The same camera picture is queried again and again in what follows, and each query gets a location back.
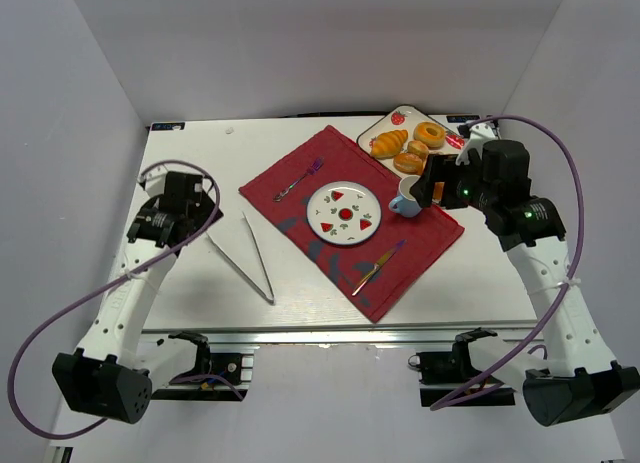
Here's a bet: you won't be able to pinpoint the croissant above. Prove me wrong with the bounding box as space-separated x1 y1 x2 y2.
370 130 408 159

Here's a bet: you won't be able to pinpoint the metal serving tongs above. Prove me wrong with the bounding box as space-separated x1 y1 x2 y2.
206 212 276 306

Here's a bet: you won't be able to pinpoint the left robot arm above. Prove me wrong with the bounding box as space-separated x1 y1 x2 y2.
52 171 219 424

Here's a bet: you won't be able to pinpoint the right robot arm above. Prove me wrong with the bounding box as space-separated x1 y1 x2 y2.
410 119 639 427

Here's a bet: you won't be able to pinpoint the large sesame flower bread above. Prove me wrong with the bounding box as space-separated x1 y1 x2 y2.
432 182 444 201

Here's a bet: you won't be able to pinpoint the light blue mug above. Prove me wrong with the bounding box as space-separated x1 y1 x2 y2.
388 175 422 218

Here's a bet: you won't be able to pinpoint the sugared cream bun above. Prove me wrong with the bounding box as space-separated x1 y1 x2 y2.
393 152 425 175

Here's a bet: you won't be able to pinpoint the small round bun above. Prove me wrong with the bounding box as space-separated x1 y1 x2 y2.
407 140 429 160

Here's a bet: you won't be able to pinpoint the strawberry pattern tray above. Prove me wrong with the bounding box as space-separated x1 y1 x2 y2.
356 105 465 177

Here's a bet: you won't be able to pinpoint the left table logo sticker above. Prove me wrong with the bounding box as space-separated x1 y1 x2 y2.
150 122 185 131

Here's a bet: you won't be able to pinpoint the table logo sticker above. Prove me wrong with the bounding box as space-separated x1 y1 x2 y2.
150 122 185 131
446 114 480 124

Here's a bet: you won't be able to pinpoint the right table logo sticker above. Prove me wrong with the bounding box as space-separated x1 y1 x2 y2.
446 114 480 124

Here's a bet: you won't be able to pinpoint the iridescent table knife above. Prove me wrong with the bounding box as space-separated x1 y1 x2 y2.
352 239 406 296

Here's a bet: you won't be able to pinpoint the watermelon pattern plate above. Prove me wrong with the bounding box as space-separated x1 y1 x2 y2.
306 181 382 246

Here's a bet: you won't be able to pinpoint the red cloth placemat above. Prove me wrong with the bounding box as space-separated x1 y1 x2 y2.
239 126 464 323

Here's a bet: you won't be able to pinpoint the iridescent fork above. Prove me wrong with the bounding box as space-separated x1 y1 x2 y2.
273 157 324 202

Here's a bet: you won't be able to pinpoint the glazed ring donut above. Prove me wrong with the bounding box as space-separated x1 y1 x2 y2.
413 121 446 149

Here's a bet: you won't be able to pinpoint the aluminium table rail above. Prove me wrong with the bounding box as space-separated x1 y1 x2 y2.
141 327 546 347

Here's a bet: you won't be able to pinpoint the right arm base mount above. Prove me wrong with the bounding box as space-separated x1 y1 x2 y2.
407 328 515 408

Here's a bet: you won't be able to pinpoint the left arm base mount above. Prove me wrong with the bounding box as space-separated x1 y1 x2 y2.
134 330 253 402

